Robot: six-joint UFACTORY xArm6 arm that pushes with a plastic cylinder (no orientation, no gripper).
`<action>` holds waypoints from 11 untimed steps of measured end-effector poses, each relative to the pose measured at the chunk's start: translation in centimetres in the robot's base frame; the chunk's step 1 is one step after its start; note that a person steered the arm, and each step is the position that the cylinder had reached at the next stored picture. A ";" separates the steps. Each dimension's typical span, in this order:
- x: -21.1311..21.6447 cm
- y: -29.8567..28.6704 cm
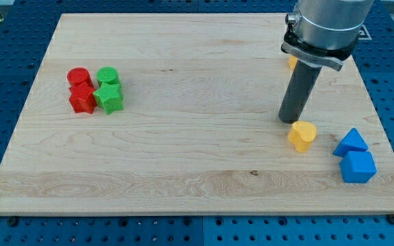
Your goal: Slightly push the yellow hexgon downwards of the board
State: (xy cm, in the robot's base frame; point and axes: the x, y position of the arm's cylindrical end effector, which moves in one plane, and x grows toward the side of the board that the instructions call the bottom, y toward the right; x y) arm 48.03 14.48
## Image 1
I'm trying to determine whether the yellow hexagon block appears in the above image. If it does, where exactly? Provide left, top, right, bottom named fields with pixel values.
left=287, top=55, right=298, bottom=70

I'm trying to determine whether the green cylinder block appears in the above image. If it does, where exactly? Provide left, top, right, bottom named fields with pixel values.
left=96, top=66, right=120, bottom=86

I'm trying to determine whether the black bolt right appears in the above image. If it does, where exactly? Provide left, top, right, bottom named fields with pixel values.
left=386, top=214, right=394, bottom=225

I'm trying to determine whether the black bolt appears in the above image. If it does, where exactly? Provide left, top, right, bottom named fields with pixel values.
left=7, top=217, right=18, bottom=227
left=386, top=214, right=394, bottom=225

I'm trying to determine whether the red cylinder block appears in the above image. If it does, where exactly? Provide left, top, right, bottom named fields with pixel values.
left=66, top=67, right=94, bottom=87

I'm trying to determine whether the yellow heart block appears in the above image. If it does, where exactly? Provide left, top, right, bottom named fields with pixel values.
left=287, top=121, right=317, bottom=153

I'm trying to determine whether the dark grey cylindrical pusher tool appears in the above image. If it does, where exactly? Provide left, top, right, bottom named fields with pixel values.
left=278, top=60, right=322, bottom=124

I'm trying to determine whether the green star block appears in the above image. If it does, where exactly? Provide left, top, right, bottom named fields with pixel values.
left=93, top=83, right=124, bottom=115

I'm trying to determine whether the red star block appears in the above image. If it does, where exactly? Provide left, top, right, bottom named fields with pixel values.
left=69, top=83, right=97, bottom=114

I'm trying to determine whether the wooden board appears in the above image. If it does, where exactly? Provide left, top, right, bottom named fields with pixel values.
left=0, top=13, right=394, bottom=216

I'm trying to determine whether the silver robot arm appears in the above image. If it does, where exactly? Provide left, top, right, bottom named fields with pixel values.
left=281, top=0, right=373, bottom=71

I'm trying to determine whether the blue triangle block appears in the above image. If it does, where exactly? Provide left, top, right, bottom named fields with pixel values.
left=333, top=128, right=369, bottom=157

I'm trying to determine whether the black bolt left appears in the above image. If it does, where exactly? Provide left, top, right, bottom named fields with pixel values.
left=7, top=217, right=18, bottom=227

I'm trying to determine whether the blue cube block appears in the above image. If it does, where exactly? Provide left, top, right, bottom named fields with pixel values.
left=339, top=151, right=378, bottom=183

